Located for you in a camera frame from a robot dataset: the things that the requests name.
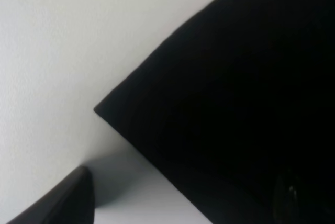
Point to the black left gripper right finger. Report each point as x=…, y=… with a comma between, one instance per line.
x=292, y=200

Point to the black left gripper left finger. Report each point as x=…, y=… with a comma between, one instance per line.
x=70, y=201

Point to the black printed t-shirt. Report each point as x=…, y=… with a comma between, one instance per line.
x=239, y=94

